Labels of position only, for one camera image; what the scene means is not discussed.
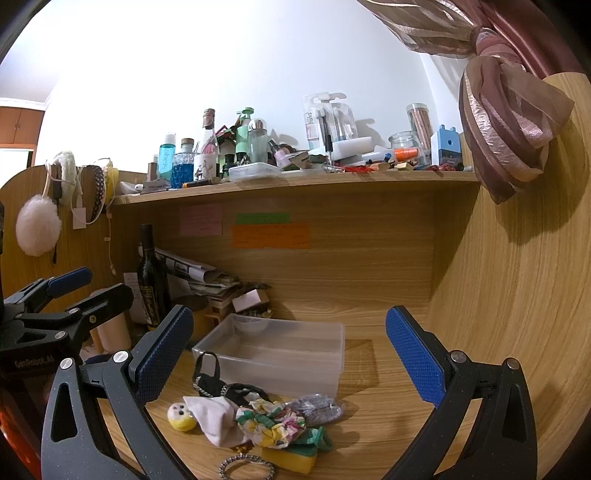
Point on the green knit cloth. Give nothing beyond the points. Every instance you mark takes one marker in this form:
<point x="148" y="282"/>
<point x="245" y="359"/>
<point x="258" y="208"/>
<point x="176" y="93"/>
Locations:
<point x="313" y="441"/>

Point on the dark wine bottle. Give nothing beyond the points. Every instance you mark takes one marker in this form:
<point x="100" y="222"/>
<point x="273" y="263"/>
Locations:
<point x="152" y="280"/>

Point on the wooden shelf board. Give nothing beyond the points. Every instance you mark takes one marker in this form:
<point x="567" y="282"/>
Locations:
<point x="317" y="184"/>

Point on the blue liquid bottle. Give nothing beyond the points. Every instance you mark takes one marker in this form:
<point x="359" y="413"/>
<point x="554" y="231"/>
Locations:
<point x="165" y="157"/>

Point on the tall clear tube container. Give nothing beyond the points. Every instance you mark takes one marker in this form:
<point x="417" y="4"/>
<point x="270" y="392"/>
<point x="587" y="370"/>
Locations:
<point x="419" y="118"/>

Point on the silver sequin pouch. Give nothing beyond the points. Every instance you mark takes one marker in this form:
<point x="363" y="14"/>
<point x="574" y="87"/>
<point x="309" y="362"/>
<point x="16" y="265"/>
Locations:
<point x="318" y="409"/>

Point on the black strap headband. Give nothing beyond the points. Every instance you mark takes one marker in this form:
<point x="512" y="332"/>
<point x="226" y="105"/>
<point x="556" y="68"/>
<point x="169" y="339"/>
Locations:
<point x="211" y="386"/>

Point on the yellow plush ball toy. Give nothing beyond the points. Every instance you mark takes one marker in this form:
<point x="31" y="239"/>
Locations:
<point x="180" y="418"/>

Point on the beige cylinder container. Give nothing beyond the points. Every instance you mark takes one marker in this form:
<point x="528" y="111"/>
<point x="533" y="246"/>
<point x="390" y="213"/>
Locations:
<point x="112" y="335"/>

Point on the stack of newspapers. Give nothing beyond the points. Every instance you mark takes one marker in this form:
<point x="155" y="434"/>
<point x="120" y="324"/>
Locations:
<point x="200" y="278"/>

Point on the glass jar with lid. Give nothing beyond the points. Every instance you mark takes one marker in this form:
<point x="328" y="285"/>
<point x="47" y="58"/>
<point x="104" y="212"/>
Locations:
<point x="407" y="147"/>

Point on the black hanging headband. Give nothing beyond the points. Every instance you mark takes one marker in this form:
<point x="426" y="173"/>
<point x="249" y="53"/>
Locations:
<point x="93" y="191"/>

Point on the white fluffy pompom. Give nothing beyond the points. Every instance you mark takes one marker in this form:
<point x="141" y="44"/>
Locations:
<point x="38" y="226"/>

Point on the blue glass cup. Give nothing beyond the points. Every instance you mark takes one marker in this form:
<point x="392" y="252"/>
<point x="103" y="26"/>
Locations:
<point x="182" y="169"/>

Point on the clear perfume bottle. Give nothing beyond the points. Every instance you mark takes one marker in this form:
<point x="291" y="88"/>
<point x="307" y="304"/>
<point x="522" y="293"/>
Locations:
<point x="257" y="135"/>

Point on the clear flat plastic box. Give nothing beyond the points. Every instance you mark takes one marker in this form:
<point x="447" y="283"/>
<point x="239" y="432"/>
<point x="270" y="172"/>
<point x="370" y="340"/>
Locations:
<point x="251" y="171"/>

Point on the floral fabric scrunchie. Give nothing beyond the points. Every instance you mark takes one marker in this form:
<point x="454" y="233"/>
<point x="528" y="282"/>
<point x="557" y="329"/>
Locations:
<point x="268" y="424"/>

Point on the tall glass corked bottle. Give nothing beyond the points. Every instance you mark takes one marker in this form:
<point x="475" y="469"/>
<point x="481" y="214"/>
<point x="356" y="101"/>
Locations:
<point x="208" y="149"/>

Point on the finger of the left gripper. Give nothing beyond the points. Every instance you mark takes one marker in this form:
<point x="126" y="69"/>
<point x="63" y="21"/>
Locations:
<point x="34" y="297"/>
<point x="99" y="302"/>

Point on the yellow sponge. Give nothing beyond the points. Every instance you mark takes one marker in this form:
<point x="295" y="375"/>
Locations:
<point x="298" y="459"/>

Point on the green sticky note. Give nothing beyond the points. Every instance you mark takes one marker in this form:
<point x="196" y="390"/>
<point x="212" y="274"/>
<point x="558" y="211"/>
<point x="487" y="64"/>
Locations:
<point x="262" y="218"/>

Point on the white pump dispenser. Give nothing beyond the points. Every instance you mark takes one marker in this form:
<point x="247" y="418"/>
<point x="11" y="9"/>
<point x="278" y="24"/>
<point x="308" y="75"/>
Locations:
<point x="327" y="115"/>

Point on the blue pencil sharpener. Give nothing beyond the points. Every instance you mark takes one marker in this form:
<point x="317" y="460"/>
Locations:
<point x="446" y="147"/>

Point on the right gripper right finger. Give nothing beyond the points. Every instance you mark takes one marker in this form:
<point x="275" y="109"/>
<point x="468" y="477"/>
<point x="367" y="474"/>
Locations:
<point x="482" y="425"/>

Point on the clear plastic storage bin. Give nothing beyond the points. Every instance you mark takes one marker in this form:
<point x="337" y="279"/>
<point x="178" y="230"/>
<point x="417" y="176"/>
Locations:
<point x="283" y="357"/>

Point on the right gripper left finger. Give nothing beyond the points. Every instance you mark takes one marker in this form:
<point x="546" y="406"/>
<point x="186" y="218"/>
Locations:
<point x="76" y="443"/>

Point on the pink tied curtain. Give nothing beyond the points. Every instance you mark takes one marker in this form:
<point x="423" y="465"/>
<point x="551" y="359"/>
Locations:
<point x="509" y="113"/>

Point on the pink sticky note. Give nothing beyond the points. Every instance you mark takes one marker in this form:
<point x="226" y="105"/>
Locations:
<point x="200" y="220"/>

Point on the green spray bottle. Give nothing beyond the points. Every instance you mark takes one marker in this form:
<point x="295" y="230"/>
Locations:
<point x="242" y="135"/>

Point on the orange sticky note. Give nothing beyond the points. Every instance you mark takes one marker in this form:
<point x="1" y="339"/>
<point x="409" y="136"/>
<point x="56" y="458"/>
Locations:
<point x="271" y="236"/>

